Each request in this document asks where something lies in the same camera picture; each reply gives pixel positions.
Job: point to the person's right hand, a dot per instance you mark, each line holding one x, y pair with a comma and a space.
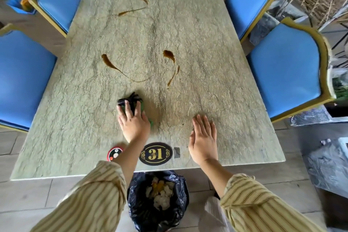
203, 143

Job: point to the person's left hand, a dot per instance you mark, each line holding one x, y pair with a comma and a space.
134, 127

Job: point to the person's right little finger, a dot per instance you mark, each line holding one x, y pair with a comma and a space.
214, 130

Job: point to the person's right middle finger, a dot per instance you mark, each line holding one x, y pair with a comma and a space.
202, 124

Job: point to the person's left middle finger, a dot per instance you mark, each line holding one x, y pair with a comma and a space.
138, 109

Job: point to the person's right thumb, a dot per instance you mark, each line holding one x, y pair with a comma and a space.
191, 140

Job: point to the person's left little finger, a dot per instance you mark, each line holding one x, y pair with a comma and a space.
120, 113

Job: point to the green and black cleaning cloth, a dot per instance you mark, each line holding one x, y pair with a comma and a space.
131, 98

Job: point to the person's left forearm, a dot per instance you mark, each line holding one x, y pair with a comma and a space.
100, 199

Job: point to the person's right forearm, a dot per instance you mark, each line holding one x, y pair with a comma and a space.
250, 204

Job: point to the small grey square sticker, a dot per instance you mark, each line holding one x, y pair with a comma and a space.
177, 152

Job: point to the black oval table number plate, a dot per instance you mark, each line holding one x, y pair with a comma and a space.
155, 153

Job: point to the round red black sticker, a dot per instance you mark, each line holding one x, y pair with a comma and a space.
113, 153

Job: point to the brown sauce spill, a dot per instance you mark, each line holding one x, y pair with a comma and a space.
108, 62
172, 77
169, 54

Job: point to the food waste scraps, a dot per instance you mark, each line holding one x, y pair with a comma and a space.
161, 193

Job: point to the person's white trouser leg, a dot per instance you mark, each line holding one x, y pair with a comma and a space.
212, 217

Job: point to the black trash bag bin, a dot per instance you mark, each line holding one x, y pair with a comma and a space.
141, 210

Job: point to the grey marble print slab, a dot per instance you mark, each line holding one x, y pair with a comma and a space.
310, 116
329, 168
267, 22

